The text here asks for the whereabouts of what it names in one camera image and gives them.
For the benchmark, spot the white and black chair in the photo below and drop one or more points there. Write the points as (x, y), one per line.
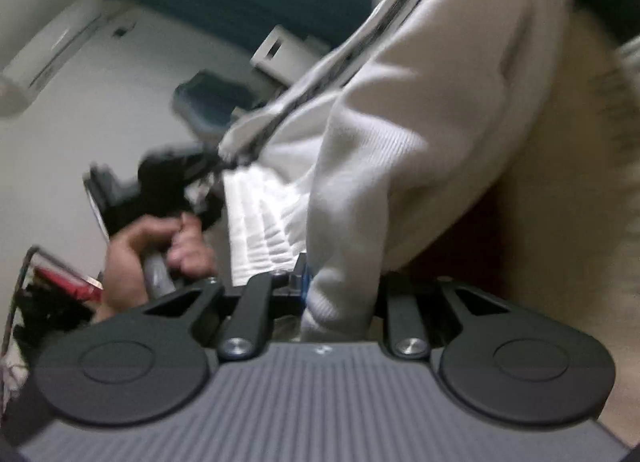
(285, 58)

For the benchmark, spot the white sweatshirt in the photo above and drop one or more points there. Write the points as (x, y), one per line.
(382, 145)

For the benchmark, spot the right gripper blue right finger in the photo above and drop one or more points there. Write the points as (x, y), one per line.
(406, 334)

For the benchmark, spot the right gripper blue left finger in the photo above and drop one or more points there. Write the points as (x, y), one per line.
(265, 298)

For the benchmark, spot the person left hand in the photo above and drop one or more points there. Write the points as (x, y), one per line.
(180, 239)

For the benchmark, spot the white wall air conditioner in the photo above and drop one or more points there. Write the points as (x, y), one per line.
(31, 69)

